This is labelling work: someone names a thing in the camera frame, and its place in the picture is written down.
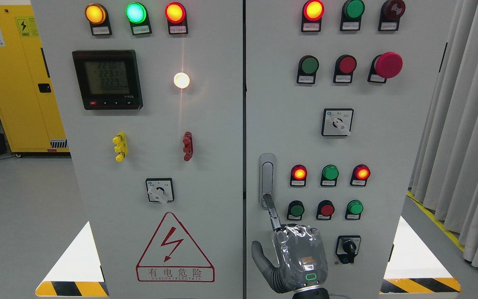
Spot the green push button lower left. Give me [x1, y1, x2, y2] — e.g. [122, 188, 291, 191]
[286, 200, 304, 220]

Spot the yellow safety cabinet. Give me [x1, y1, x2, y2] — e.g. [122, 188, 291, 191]
[0, 5, 69, 154]

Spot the right yellow black striped base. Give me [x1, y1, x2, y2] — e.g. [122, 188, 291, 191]
[380, 277, 462, 294]

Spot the red indicator light left door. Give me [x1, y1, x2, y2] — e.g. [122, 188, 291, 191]
[165, 2, 188, 34]

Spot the red triangle danger warning sticker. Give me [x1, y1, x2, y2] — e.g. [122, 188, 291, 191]
[135, 212, 215, 282]

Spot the yellow black striped base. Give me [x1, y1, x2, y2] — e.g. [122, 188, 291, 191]
[380, 277, 462, 294]
[35, 281, 109, 297]

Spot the red lit indicator right middle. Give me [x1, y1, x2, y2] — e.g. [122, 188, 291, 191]
[350, 164, 371, 187]

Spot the grey robotic hand plastic-covered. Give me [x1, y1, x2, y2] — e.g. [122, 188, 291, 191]
[251, 196, 328, 294]

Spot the right grey cabinet door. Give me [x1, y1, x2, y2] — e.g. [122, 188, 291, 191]
[245, 0, 457, 299]

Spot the green indicator light top left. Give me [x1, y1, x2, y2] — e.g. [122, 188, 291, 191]
[125, 2, 152, 35]

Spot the green indicator light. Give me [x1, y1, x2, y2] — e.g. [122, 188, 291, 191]
[340, 0, 366, 32]
[125, 2, 152, 35]

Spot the left yellow black striped base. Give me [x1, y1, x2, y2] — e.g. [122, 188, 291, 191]
[35, 281, 109, 297]

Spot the green push button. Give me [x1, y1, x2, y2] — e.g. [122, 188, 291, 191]
[296, 55, 319, 85]
[286, 200, 304, 220]
[345, 199, 364, 220]

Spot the red lit indicator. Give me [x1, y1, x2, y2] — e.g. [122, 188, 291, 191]
[290, 164, 307, 187]
[350, 164, 371, 187]

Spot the black digital power meter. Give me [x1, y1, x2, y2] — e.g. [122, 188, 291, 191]
[72, 49, 144, 110]

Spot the red push button upper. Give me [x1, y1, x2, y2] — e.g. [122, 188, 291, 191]
[333, 54, 357, 83]

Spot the black key selector switch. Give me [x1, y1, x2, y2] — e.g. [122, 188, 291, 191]
[335, 235, 361, 264]

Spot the amber indicator light top left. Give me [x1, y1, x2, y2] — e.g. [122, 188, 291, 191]
[85, 3, 112, 36]

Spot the red mushroom emergency stop button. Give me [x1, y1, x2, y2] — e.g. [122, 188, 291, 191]
[367, 51, 403, 83]

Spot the white lit indicator light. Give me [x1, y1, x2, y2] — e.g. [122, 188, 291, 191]
[173, 72, 191, 89]

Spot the red push button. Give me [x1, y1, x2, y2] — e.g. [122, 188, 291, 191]
[316, 199, 334, 220]
[333, 54, 357, 83]

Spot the grey curtain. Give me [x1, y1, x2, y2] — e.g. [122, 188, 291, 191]
[410, 0, 478, 267]

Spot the left grey cabinet door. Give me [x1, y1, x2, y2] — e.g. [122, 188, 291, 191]
[32, 0, 244, 299]

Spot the grey cabinet door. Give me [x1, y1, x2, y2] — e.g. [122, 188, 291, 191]
[32, 0, 244, 299]
[245, 0, 457, 299]

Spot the silver door swing handle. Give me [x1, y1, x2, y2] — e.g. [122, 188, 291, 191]
[259, 154, 276, 209]

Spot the dark red buzzer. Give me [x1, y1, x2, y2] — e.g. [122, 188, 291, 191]
[378, 0, 406, 32]

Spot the red terminal post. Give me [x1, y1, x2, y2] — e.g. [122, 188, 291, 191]
[182, 131, 194, 162]

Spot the green push button lower right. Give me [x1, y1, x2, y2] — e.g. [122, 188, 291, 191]
[345, 199, 364, 220]

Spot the left door rotary selector switch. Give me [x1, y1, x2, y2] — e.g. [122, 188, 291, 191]
[145, 178, 175, 203]

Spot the red push button lower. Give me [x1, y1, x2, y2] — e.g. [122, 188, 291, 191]
[316, 199, 334, 220]

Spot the green indicator middle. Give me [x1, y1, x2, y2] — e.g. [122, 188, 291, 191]
[320, 164, 339, 187]

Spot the right door upper selector switch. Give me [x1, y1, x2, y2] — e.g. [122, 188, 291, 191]
[321, 108, 354, 137]

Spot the green indicator light top right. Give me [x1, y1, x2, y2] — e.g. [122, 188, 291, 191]
[340, 0, 366, 32]

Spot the red lit indicator left middle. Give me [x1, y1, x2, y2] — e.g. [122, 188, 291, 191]
[290, 164, 307, 187]

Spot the red indicator light top right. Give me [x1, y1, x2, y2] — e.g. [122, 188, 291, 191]
[300, 0, 324, 32]

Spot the yellow terminal post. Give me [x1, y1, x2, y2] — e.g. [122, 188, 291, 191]
[112, 131, 128, 162]

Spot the green push button upper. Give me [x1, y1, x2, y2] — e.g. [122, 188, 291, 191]
[296, 55, 319, 85]

